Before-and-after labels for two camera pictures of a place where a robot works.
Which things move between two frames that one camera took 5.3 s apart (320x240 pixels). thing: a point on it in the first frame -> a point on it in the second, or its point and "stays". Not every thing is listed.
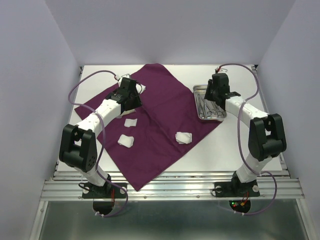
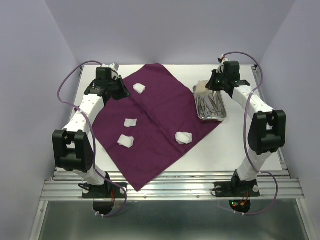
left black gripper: [137, 103] -> [124, 92]
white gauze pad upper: [130, 122] stays
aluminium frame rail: [277, 185] stays
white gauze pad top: [140, 88] stays
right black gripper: [207, 95] -> [210, 85]
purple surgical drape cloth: [137, 146] stays
